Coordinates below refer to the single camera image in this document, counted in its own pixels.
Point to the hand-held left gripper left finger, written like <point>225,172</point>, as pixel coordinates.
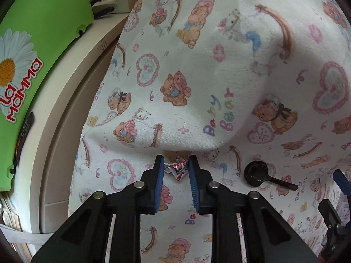
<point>159,186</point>

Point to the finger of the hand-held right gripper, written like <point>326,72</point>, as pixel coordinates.
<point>329,211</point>
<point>342,180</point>

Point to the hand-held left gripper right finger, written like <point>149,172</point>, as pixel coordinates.
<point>193,186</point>

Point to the red checked foil wrapper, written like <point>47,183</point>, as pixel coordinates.
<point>178,169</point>

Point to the black plastic spoon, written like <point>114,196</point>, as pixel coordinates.
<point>255,178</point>

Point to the teddy bear printed blanket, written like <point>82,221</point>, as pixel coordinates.
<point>219,74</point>

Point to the white cloth strip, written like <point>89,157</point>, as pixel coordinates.
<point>24,235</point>

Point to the green board with daisy print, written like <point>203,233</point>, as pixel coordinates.
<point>41,33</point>

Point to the cream furniture frame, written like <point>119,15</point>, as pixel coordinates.
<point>63,115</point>

